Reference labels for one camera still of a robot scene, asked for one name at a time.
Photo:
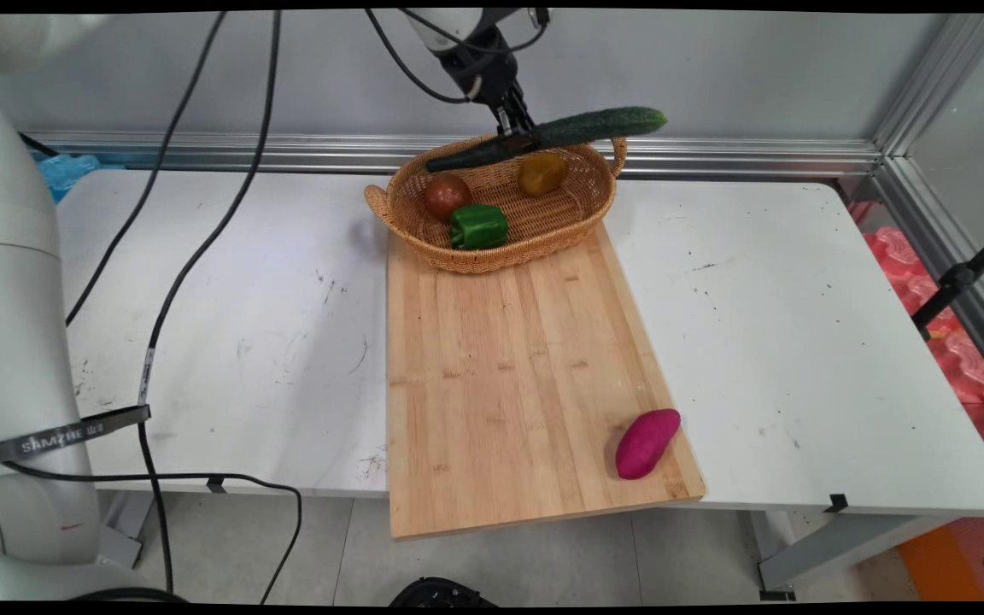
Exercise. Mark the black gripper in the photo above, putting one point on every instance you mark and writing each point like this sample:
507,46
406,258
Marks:
483,68

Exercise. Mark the long dark green cucumber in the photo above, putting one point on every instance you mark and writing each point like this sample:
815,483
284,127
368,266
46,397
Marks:
594,126

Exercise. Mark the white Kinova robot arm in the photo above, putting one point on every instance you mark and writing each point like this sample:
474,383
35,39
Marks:
14,299

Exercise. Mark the yellow orange bell pepper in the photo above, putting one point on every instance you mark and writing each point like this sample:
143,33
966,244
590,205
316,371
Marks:
542,173

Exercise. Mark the red tomato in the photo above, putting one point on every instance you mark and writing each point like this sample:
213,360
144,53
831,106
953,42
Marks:
446,196

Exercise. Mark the green bell pepper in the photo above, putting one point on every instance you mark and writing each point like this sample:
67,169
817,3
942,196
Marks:
479,227

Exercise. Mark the wooden cutting board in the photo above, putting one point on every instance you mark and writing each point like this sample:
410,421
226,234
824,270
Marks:
509,384

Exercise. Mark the purple sweet potato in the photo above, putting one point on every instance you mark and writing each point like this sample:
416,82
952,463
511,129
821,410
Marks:
646,444

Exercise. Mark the blue foam sheet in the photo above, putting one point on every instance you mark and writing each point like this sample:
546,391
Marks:
69,171

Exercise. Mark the black stand pole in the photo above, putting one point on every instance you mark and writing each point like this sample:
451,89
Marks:
957,278

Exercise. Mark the black table edge clip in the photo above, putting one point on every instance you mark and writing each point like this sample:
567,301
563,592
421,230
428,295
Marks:
217,483
836,503

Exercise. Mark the black round object on floor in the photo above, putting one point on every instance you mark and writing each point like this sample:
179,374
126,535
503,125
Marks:
441,594

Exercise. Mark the pink red foam sheet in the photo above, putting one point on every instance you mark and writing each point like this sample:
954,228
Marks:
962,359

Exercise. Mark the grey table leg with foot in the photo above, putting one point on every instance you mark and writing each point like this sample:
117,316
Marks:
834,547

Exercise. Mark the long aluminium frame rail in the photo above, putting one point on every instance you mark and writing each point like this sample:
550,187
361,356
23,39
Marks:
244,152

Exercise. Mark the upright aluminium frame post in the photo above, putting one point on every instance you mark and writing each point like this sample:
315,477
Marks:
936,81

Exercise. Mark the short aluminium frame rail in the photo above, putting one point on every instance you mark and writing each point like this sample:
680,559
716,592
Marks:
936,231

